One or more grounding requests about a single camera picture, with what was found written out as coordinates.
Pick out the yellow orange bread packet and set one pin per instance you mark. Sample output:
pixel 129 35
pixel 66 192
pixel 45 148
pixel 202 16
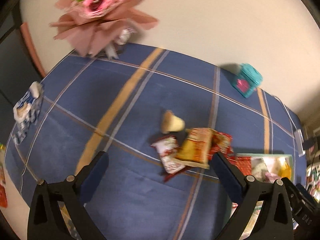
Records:
pixel 195 149

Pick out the pink paper flower bouquet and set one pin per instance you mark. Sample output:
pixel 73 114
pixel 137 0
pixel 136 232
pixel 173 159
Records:
pixel 95 26

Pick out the teal rimmed white tray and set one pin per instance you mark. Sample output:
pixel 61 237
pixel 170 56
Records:
pixel 272 161

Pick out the orange red wafer packet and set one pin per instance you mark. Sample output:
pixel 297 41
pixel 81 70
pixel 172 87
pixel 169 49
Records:
pixel 244 165

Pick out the pale yellow jelly cup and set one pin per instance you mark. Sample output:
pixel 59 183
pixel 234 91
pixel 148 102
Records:
pixel 171 123

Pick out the pale green printed packet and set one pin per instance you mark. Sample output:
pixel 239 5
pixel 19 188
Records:
pixel 259 168

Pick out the black power adapter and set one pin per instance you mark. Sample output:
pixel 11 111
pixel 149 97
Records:
pixel 309 143

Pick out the red brown milk snack packet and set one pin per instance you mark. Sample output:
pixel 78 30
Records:
pixel 167 147

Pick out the yellow snack bag with barcode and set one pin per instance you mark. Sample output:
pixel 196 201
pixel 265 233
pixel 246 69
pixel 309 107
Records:
pixel 285 170

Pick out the teal toy house box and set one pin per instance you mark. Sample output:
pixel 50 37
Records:
pixel 247 80

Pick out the red white candy packet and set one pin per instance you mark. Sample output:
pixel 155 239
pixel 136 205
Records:
pixel 221 142

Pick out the clear bag with pastry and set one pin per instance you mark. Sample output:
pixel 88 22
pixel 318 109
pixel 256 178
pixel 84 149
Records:
pixel 252 221

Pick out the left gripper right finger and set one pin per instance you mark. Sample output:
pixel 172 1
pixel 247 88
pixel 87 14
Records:
pixel 275 218

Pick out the blue plaid tablecloth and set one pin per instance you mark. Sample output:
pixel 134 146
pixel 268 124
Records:
pixel 120 105

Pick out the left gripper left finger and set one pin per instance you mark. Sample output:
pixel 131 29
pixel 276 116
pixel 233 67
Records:
pixel 45 218

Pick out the crumpled blue white wrapper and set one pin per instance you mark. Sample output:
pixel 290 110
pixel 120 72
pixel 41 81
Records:
pixel 27 110

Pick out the pink snack packet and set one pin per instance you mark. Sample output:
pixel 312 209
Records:
pixel 271 177

